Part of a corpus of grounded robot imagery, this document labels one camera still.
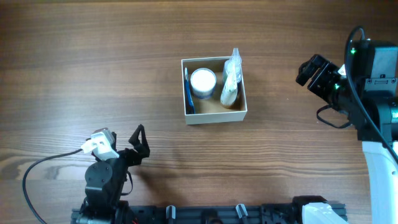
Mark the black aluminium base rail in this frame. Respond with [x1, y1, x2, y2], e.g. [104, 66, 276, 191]
[70, 203, 348, 224]

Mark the white squeeze tube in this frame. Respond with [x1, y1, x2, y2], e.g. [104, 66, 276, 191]
[220, 71, 238, 107]

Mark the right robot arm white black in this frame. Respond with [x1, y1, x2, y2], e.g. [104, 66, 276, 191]
[296, 39, 397, 223]

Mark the open beige cardboard box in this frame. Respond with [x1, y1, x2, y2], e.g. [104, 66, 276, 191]
[181, 56, 248, 124]

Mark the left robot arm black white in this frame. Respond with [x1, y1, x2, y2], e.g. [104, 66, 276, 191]
[71, 124, 150, 223]

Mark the blue disposable razor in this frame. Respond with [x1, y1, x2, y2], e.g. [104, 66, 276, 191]
[185, 79, 196, 114]

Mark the white lidded blue jar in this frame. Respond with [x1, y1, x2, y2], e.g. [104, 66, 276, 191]
[190, 68, 216, 99]

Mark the blue white toothbrush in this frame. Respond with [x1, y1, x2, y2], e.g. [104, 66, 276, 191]
[184, 67, 188, 82]

